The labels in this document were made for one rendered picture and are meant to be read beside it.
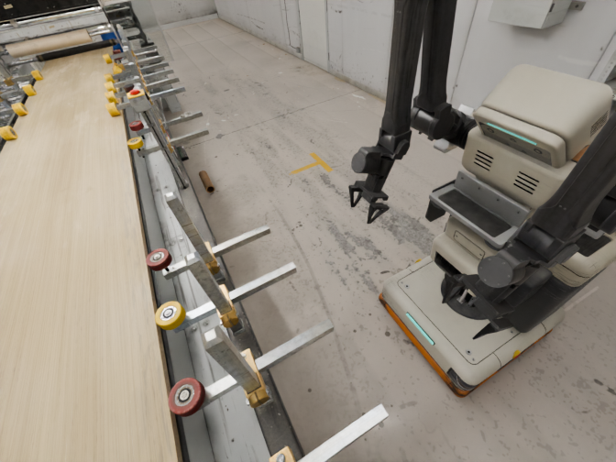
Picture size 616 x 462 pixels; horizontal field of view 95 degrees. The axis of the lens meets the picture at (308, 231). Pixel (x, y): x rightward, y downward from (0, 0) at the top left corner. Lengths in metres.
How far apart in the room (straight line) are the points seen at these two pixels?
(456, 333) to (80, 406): 1.41
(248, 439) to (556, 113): 1.13
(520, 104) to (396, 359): 1.35
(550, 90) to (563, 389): 1.52
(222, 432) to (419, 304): 1.04
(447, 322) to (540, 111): 1.06
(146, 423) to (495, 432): 1.46
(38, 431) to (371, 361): 1.34
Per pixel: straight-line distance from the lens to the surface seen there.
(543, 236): 0.65
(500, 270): 0.60
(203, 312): 1.00
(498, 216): 0.96
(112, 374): 0.98
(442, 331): 1.56
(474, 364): 1.55
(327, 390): 1.69
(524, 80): 0.85
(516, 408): 1.87
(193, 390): 0.84
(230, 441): 1.09
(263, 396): 0.84
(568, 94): 0.81
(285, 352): 0.86
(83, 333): 1.10
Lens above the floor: 1.65
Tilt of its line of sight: 47 degrees down
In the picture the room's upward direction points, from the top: 8 degrees counter-clockwise
